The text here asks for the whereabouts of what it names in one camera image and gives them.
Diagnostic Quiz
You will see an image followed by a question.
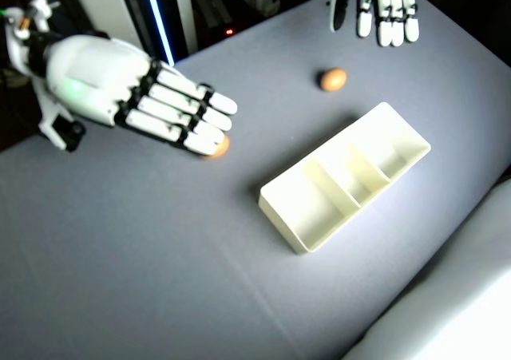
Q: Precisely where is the large white padded block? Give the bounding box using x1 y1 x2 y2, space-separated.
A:
343 178 511 360

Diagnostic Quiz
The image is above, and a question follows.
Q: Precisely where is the grey table cloth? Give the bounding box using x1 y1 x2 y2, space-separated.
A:
0 0 511 360

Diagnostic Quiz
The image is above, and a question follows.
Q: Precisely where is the white cabinet panel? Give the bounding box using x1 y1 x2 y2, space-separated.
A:
65 0 199 68

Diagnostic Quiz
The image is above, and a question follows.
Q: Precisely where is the blue light strip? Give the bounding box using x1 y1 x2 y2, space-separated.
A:
142 0 176 66

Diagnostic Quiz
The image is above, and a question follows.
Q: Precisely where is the white three-well tray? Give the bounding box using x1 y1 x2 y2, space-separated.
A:
258 101 432 255

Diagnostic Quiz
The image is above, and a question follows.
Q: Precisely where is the black device with red light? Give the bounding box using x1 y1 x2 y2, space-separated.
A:
195 0 256 49

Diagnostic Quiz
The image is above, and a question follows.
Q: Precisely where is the brown egg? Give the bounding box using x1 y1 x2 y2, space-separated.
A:
201 135 232 160
318 67 347 93

